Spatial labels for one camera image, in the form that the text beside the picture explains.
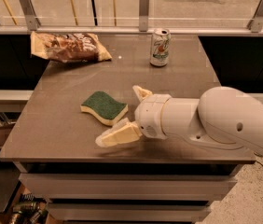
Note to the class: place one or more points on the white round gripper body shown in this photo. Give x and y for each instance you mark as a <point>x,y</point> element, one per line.
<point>149,116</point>

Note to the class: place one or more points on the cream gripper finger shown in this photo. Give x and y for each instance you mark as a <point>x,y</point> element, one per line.
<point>141,93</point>
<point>123,132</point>

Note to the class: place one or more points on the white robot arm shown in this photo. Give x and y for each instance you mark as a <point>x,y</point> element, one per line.
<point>222,119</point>

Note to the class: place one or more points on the green and yellow sponge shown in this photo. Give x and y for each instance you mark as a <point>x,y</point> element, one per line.
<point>104,108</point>

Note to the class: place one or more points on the white green soda can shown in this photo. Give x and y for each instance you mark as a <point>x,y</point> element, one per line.
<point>159,50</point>

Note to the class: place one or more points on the brown yellow chip bag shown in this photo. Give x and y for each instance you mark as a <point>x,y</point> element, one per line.
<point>70,48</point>

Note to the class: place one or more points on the grey cabinet upper drawer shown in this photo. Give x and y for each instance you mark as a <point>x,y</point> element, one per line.
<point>129,187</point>

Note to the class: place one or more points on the grey cabinet drawer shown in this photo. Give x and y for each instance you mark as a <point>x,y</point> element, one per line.
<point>129,187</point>
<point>126,212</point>

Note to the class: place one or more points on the grey cabinet lower drawer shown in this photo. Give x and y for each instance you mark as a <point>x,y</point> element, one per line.
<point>126,212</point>

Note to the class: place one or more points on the clutter of cans below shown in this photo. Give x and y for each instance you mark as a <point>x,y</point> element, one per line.
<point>29,210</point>

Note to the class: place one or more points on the glass railing with metal posts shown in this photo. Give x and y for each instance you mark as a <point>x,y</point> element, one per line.
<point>198,17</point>

